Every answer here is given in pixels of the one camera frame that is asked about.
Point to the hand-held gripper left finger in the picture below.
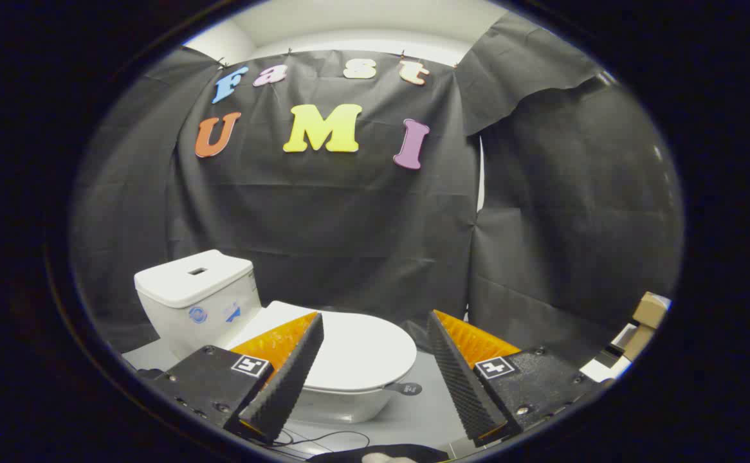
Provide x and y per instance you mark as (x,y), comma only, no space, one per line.
(288,379)

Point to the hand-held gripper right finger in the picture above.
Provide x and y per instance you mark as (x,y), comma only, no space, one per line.
(462,386)

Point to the white toilet lid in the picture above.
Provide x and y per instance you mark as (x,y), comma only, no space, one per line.
(362,354)

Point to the white toilet with tank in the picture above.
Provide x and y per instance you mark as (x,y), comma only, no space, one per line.
(188,286)

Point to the white flat box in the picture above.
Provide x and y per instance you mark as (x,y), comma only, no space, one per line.
(603,372)

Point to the black backdrop cloth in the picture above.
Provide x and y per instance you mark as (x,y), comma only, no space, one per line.
(349,218)

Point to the brown cardboard box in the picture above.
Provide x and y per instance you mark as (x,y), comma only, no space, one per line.
(648,315)

